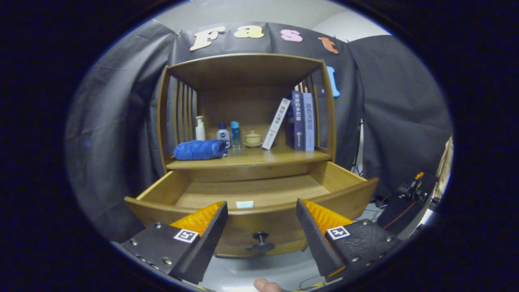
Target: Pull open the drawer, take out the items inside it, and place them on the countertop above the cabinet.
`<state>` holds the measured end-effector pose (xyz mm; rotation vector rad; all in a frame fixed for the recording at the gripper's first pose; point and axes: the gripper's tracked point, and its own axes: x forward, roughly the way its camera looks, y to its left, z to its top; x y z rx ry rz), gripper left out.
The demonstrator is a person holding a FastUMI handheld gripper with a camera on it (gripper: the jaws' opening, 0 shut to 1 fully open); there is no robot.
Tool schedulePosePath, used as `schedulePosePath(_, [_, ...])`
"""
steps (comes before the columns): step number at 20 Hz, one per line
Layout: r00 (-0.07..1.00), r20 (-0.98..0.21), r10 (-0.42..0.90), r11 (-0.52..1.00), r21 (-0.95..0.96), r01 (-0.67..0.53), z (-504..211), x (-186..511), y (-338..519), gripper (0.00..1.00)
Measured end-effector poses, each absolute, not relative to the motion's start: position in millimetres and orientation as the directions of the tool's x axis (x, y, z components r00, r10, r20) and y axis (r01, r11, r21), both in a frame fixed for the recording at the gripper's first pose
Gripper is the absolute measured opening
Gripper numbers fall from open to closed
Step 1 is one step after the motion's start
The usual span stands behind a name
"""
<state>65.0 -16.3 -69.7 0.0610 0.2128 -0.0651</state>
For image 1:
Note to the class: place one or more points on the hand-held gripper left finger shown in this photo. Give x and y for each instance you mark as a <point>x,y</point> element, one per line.
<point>211,243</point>

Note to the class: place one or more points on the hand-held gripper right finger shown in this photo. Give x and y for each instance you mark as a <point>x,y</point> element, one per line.
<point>314,243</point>

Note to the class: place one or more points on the black round drawer knob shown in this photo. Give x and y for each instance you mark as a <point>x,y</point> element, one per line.
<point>260,245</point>

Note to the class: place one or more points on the wooden drawer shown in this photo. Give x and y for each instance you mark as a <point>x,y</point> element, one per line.
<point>251,190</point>

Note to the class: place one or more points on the wooden countertop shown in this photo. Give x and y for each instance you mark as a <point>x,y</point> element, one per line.
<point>251,158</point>

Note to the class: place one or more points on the wooden cabinet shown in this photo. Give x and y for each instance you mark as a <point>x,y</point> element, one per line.
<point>243,71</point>

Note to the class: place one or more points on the black equipment with orange part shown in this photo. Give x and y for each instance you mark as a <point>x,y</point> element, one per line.
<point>401,211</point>

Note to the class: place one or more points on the blue rolled towel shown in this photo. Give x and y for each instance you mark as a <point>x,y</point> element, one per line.
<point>198,150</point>

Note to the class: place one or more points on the black tripod stand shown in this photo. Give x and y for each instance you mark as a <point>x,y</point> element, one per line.
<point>357,154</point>

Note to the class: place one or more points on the white bottle with blue cap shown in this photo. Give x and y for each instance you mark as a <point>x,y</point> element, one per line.
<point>222,136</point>

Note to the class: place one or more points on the clear blue bottle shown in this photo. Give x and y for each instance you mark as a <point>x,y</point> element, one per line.
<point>235,136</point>

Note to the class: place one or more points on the beige lidded teacup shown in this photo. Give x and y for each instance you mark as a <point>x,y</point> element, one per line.
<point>253,140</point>

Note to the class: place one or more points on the white pump bottle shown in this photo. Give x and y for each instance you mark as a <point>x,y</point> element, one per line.
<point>200,132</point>

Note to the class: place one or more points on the pale grey book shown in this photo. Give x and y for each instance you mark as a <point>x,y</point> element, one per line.
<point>309,121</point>

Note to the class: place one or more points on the dark blue book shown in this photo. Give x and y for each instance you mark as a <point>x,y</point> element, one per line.
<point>298,121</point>

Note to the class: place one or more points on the white book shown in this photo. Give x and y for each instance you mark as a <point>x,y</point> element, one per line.
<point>275,123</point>

